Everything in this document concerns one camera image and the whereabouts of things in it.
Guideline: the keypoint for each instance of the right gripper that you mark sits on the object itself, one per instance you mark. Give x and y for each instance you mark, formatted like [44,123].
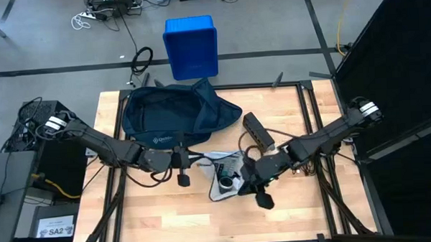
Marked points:
[265,169]

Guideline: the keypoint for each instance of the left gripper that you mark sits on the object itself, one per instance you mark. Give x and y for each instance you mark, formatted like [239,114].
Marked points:
[181,158]

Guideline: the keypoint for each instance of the round black silver-rimmed object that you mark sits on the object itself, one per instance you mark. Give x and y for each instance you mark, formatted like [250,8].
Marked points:
[226,184]

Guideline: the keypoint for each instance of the clear mesh zip pouch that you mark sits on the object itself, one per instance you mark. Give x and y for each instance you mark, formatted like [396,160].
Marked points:
[218,194]

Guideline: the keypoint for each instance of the black network switch box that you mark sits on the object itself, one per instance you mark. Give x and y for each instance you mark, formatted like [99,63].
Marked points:
[257,130]

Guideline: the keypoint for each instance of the navy blue backpack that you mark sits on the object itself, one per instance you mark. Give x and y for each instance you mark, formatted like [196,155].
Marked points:
[172,115]

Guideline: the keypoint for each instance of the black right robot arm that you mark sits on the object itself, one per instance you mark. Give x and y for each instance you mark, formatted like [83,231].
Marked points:
[327,133]

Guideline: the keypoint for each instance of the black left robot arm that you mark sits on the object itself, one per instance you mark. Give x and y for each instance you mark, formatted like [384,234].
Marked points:
[94,141]

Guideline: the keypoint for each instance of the small black gadget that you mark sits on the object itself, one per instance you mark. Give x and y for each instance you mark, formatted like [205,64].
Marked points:
[219,169]

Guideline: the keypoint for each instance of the blue plastic bin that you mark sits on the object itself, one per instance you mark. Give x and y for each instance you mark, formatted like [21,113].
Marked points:
[191,46]

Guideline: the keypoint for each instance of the black computer tower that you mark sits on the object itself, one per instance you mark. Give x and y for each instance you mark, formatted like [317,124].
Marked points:
[64,169]

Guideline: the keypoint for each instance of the white SA2 sign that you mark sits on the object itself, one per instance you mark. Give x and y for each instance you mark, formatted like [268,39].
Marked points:
[55,227]

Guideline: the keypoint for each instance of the black partition panel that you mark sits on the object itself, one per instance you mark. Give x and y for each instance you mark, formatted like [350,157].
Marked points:
[397,75]

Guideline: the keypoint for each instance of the black box with sign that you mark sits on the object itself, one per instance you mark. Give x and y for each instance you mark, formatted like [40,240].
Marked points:
[42,211]

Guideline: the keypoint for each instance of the power strip electronics pile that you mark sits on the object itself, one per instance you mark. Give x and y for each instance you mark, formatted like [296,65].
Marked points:
[114,4]

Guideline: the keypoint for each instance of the grey side desk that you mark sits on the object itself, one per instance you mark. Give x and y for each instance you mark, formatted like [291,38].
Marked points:
[10,200]

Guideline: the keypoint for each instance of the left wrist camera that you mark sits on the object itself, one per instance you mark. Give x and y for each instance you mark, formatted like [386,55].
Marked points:
[183,180]

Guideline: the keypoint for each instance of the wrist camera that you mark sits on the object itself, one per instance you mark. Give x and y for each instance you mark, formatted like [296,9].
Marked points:
[183,180]
[265,201]

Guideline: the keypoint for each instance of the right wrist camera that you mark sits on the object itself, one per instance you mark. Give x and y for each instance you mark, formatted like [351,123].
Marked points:
[265,201]

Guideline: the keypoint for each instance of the black metal table frame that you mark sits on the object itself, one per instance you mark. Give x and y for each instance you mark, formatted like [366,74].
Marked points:
[308,107]

